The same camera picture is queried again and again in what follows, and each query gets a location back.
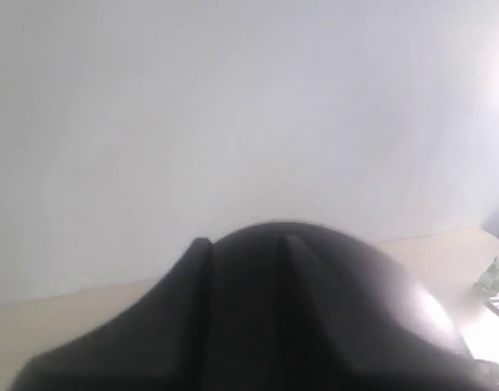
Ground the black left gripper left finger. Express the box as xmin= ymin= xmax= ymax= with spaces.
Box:
xmin=11 ymin=239 xmax=213 ymax=390

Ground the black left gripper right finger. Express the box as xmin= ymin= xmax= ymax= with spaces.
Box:
xmin=276 ymin=235 xmax=396 ymax=390

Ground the black helmet with tinted visor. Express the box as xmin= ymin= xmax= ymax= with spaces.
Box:
xmin=201 ymin=222 xmax=499 ymax=390

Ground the clear plastic bottle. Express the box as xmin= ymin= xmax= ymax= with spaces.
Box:
xmin=478 ymin=252 xmax=499 ymax=296

